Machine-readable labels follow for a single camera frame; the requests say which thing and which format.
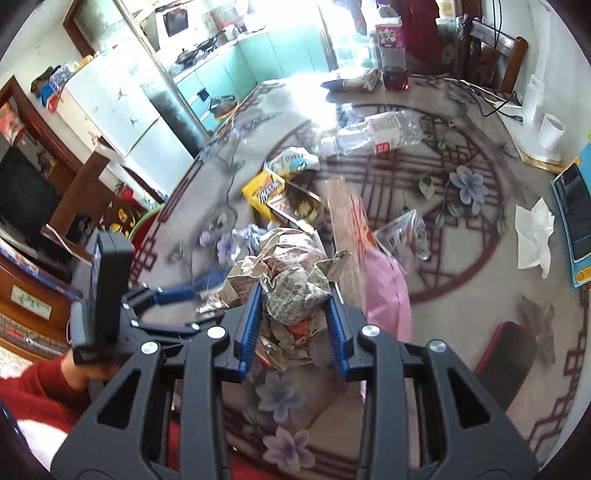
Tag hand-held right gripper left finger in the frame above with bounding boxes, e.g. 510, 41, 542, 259
50, 281, 266, 480

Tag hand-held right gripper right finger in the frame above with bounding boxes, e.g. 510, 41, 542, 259
323, 279, 541, 480

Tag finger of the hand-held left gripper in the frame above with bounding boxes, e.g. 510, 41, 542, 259
131, 311, 232, 346
121, 272, 229, 315

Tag newspaper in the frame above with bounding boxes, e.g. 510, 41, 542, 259
196, 228, 349, 374

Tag pink plastic bag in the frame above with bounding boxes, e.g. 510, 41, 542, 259
355, 247, 414, 407

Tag clear printed plastic bag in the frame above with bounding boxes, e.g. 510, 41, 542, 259
373, 210, 432, 273

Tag person's left forearm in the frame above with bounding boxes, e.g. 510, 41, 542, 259
0, 357, 93, 444

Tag person's left hand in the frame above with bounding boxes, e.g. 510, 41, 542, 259
62, 353, 110, 393

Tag green basin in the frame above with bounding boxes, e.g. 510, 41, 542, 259
127, 205, 160, 241

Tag wooden side cabinet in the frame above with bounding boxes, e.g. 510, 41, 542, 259
0, 249, 79, 363

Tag carved wooden chair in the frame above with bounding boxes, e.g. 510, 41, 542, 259
48, 150, 139, 245

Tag black television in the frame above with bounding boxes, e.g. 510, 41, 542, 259
0, 148, 63, 250

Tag floral tablecloth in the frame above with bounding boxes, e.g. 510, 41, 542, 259
124, 74, 591, 480

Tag yellow snack box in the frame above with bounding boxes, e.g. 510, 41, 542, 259
242, 168, 328, 232

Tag blue white snack wrapper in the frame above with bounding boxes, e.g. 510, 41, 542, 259
264, 147, 320, 178

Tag white refrigerator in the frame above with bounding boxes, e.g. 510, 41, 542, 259
60, 46, 192, 195

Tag crushed clear plastic bottle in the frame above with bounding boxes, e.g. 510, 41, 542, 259
318, 110, 426, 158

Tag white crumpled tissue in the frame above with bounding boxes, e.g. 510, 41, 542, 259
515, 198, 556, 280

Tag flat snack packet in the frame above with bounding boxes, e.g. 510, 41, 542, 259
321, 69, 384, 93

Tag teal kitchen cabinets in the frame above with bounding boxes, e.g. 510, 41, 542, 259
173, 25, 333, 134

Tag wooden board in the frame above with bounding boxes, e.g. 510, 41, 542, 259
519, 150, 565, 175

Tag blue drawing tablet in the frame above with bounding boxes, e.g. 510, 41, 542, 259
551, 143, 591, 289

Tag white microwave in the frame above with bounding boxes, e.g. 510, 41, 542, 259
154, 4, 192, 44

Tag soda bottle purple label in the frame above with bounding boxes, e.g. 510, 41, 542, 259
373, 4, 409, 90

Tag white cup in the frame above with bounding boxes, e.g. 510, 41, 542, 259
538, 113, 566, 160

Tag white water dispenser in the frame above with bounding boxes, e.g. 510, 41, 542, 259
499, 74, 563, 163

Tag red hanging cloth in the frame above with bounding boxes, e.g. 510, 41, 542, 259
399, 0, 444, 63

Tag dark wooden chair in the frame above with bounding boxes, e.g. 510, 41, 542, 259
455, 16, 529, 93

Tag striped coiled cord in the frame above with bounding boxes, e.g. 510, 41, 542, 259
46, 224, 93, 265

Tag wooden wall cabinet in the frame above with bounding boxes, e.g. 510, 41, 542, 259
0, 76, 93, 185

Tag metal door frame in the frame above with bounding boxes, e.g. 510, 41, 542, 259
115, 0, 211, 146

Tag black cable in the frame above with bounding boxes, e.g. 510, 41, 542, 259
434, 76, 522, 116

